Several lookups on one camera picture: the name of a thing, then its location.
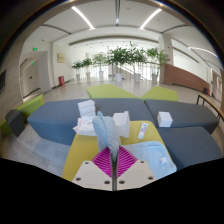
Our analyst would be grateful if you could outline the strip ceiling lights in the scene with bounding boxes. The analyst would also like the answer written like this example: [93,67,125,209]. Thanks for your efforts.
[71,5,219,58]

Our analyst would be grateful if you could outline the white tube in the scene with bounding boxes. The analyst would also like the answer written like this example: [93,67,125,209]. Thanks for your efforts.
[137,121,150,140]

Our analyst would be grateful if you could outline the stack of white folded cloths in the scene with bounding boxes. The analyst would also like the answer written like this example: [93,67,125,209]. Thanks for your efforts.
[77,99,97,118]

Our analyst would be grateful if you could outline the tall white box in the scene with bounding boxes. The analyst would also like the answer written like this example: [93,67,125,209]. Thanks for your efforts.
[112,110,131,139]

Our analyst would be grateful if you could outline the small white cube box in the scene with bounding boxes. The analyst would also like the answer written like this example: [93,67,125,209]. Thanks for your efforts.
[156,111,174,128]

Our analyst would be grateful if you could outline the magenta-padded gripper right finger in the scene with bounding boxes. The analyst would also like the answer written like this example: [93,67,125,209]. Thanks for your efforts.
[115,145,158,192]

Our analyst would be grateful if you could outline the light blue towel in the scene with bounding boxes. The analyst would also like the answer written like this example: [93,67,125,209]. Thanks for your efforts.
[92,110,178,181]

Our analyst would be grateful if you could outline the dark grey seat block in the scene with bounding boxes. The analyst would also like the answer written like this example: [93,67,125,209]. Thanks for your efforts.
[4,109,26,138]

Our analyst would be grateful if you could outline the black wall screen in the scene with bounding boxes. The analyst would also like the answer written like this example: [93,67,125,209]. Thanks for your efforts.
[0,69,7,94]

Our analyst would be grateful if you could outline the framed wall picture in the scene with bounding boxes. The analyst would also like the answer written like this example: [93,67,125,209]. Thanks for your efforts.
[56,53,66,64]

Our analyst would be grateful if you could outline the wooden bench with black frame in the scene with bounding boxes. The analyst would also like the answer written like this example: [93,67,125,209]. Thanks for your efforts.
[195,93,224,122]

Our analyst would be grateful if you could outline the long grey upholstered bench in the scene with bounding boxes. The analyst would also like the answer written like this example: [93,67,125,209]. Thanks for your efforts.
[27,98,156,146]

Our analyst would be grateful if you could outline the green upholstered bench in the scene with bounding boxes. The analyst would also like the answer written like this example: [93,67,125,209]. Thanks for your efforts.
[140,86,179,102]
[86,83,139,100]
[0,94,45,136]

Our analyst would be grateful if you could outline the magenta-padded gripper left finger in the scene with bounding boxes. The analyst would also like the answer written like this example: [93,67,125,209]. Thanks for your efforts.
[71,146,116,192]

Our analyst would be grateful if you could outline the row of potted plants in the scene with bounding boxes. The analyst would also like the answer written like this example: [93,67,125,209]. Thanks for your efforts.
[71,41,170,84]

